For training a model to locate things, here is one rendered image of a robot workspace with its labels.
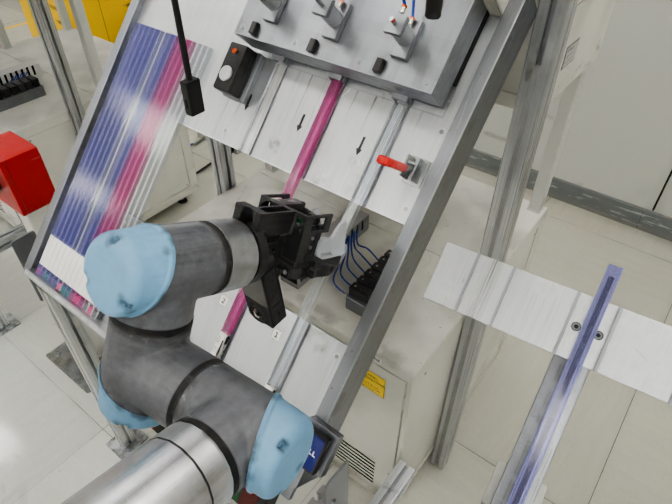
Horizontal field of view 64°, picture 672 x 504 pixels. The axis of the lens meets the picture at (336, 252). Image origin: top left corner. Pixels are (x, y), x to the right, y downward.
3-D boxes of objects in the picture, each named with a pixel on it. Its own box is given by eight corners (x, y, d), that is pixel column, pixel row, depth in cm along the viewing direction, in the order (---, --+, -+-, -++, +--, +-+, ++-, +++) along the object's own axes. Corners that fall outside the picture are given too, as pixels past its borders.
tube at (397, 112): (254, 437, 77) (249, 439, 76) (247, 432, 78) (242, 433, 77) (405, 110, 73) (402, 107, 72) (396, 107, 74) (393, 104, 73)
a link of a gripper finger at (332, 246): (371, 222, 72) (330, 226, 64) (358, 263, 74) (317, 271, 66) (353, 214, 73) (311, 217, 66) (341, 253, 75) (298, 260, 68)
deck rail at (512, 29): (317, 477, 78) (295, 489, 72) (307, 469, 79) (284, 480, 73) (538, 11, 71) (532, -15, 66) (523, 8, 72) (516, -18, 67)
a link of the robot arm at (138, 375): (155, 467, 47) (176, 359, 44) (74, 404, 52) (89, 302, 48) (216, 429, 54) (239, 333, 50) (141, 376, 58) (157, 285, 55)
